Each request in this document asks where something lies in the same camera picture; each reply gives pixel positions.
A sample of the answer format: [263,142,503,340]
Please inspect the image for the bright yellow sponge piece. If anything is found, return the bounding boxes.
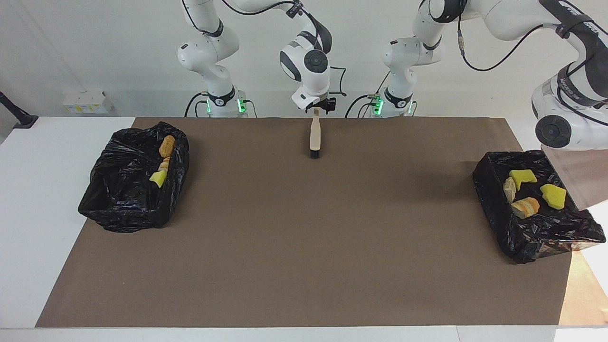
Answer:
[540,184,567,210]

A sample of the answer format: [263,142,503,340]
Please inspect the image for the black right base cable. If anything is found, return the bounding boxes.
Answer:
[184,92,209,118]

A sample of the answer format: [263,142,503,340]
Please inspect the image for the beige plastic dustpan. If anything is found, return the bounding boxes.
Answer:
[541,144,608,209]

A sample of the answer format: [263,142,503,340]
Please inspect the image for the brown table mat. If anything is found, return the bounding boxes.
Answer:
[36,117,573,328]

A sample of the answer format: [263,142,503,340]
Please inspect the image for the beige brush with black bristles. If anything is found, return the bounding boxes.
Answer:
[309,108,321,159]

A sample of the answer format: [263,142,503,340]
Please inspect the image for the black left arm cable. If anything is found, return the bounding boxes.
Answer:
[456,19,608,126]

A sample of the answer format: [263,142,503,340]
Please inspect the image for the white wall socket boxes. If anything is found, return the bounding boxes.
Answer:
[63,91,114,114]

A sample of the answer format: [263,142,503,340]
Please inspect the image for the black left base cable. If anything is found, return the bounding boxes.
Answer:
[344,71,391,118]

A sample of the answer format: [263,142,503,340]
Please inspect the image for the tan cardboard sheet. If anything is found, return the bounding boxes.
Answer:
[560,249,608,326]

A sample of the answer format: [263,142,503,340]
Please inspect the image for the open bin with black bag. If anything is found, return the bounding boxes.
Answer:
[78,122,190,233]

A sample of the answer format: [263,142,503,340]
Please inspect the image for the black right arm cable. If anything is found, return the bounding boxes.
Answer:
[180,0,347,97]

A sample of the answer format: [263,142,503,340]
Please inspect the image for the box bin with black bag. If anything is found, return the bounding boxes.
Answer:
[472,150,606,264]

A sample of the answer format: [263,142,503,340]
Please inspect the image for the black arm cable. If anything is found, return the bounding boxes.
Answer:
[180,0,347,97]
[456,19,608,126]

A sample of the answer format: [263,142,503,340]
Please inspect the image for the black base cable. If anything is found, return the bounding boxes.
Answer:
[184,92,209,118]
[344,71,391,118]

